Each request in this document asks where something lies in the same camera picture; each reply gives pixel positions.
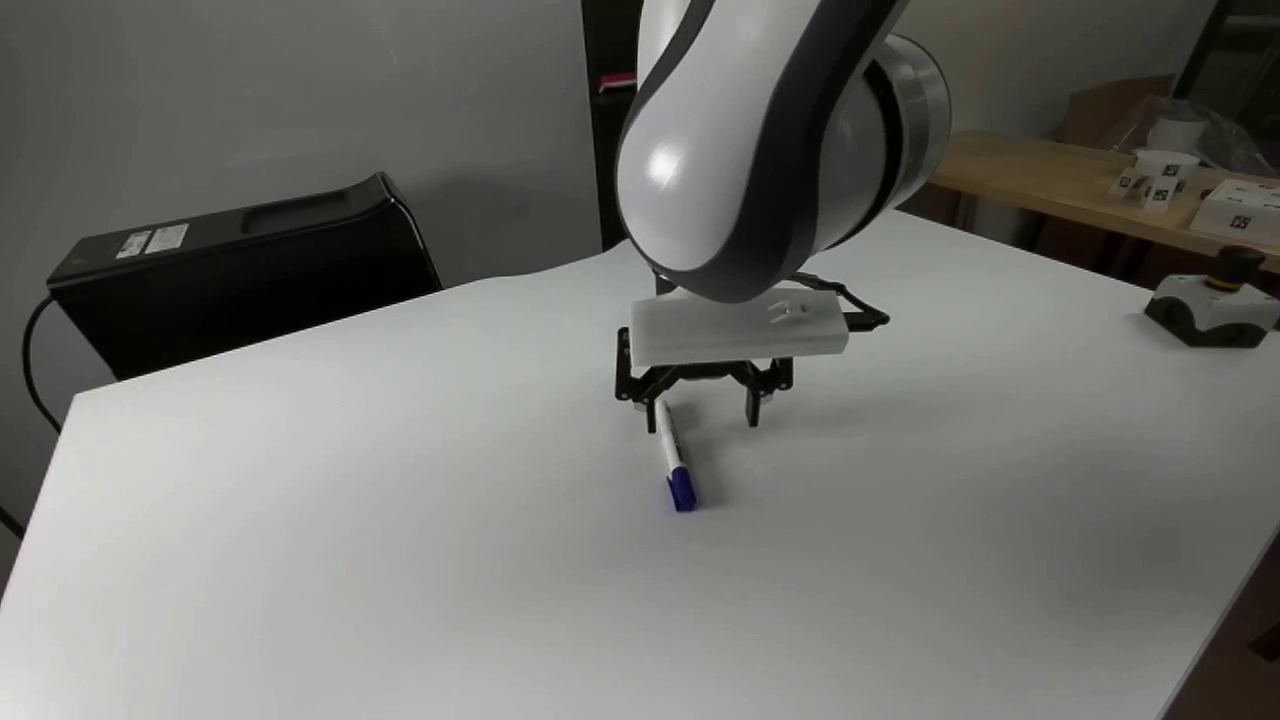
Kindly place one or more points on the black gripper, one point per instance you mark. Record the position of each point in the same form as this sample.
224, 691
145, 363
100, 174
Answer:
662, 376

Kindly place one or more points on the white marker with blue cap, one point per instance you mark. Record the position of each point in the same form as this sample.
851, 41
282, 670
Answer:
681, 481

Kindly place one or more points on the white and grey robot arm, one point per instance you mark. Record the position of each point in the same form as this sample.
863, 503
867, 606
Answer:
760, 138

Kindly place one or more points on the wooden side table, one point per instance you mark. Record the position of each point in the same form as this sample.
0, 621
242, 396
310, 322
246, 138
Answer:
1065, 181

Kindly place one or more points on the white and black device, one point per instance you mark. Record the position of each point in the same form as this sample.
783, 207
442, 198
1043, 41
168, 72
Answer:
1223, 308

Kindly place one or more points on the white paper boxes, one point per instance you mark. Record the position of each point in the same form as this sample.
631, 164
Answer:
1171, 168

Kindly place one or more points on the black computer tower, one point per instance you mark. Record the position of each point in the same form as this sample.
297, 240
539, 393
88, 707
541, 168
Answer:
181, 290

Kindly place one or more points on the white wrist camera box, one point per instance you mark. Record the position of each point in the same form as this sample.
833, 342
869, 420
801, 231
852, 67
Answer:
773, 327

